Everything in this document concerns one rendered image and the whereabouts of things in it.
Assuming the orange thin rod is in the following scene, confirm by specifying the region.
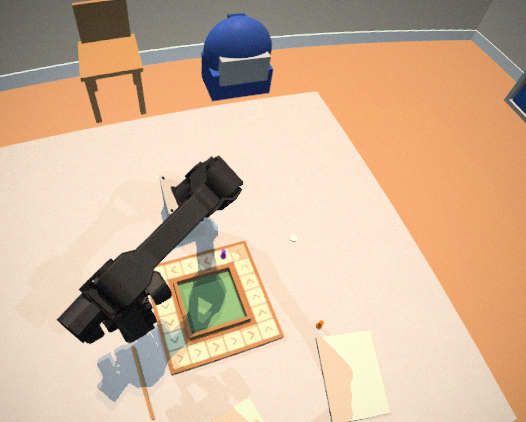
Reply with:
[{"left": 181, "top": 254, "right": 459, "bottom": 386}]
[{"left": 132, "top": 346, "right": 155, "bottom": 420}]

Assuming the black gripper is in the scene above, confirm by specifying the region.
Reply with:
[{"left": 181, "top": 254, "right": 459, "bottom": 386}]
[{"left": 85, "top": 271, "right": 172, "bottom": 344}]

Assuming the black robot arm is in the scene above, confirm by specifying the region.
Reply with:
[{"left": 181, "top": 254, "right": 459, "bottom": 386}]
[{"left": 56, "top": 155, "right": 244, "bottom": 343}]

